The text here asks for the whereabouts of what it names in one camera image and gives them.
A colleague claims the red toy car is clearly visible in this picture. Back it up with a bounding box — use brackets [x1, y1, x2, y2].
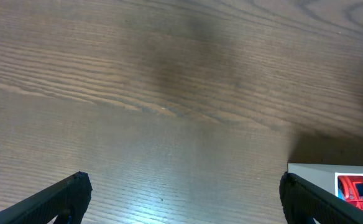
[336, 175, 363, 210]

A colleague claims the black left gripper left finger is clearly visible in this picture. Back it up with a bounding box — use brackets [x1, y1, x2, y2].
[0, 172, 93, 224]

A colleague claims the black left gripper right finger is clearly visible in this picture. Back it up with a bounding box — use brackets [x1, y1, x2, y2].
[279, 172, 363, 224]

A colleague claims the white cardboard box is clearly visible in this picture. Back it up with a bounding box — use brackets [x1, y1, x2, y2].
[288, 163, 363, 197]

